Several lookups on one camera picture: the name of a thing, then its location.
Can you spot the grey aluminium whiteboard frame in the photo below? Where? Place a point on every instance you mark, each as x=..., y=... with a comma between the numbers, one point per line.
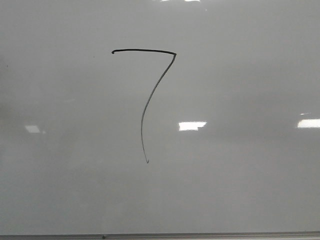
x=290, y=235

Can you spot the white glossy whiteboard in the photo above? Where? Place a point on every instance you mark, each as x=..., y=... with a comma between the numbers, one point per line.
x=159, y=116

